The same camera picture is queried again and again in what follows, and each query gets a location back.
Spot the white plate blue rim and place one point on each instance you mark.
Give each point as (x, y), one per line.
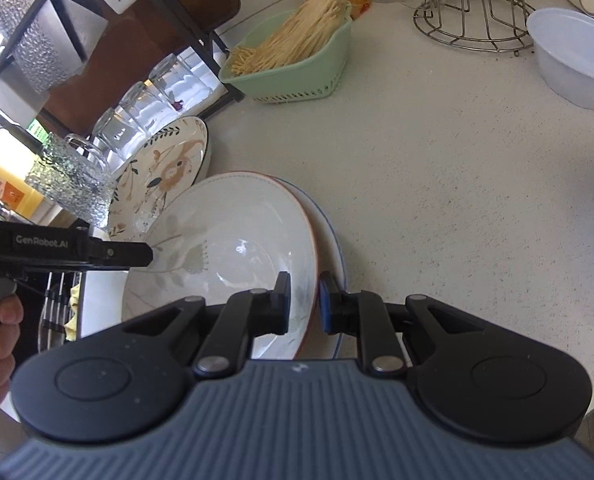
(327, 240)

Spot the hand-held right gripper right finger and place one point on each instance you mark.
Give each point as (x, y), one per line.
(325, 305)

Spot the black metal dish rack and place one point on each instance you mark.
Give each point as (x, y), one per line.
(222, 67)

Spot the white bowl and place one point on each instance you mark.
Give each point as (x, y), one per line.
(577, 75)

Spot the yellow bottle orange label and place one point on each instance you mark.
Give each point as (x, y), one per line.
(2, 170)

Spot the bundle of bamboo chopsticks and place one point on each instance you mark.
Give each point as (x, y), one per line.
(287, 35)

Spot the yellow cloth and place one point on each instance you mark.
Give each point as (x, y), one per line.
(74, 310)

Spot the green plastic basket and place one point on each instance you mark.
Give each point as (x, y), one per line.
(302, 80)

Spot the textured glass mug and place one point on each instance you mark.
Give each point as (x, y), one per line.
(67, 175)

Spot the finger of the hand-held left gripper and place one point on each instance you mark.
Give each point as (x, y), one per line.
(122, 253)

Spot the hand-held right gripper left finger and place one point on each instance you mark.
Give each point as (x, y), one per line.
(283, 302)

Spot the textured grey cutlery holder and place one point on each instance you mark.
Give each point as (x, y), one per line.
(32, 35)

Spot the floral plate dark rim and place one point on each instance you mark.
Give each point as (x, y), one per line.
(172, 175)

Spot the white floral plate orange rim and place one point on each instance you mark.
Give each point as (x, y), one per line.
(227, 240)

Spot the brown wooden cutting board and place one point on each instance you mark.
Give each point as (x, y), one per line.
(152, 25)

